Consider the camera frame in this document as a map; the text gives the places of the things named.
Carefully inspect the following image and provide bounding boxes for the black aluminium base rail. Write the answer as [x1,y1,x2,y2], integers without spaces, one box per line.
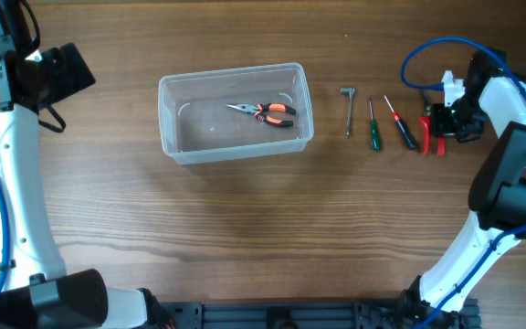
[153,299,479,329]

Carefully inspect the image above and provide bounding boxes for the red and black screwdriver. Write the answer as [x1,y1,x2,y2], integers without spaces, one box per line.
[384,95,417,150]

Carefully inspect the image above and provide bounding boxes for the right blue cable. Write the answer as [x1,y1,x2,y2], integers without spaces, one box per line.
[400,36,526,329]

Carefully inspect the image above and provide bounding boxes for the red handled pruning shears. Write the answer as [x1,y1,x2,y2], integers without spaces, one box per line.
[418,90,446,156]

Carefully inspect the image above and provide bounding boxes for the clear plastic container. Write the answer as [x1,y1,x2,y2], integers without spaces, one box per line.
[158,62,314,165]

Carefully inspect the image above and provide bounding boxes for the orange black needle-nose pliers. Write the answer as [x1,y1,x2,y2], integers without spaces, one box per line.
[227,103,297,128]

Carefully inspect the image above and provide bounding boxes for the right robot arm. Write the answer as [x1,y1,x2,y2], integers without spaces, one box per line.
[395,48,526,328]

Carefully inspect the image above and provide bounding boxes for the green handled screwdriver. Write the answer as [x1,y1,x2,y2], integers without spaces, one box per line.
[368,98,381,152]

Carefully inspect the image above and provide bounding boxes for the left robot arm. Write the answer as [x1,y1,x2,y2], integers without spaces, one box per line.
[0,0,174,328]

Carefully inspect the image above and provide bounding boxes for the small metal socket wrench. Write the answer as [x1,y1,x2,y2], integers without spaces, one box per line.
[341,87,356,139]

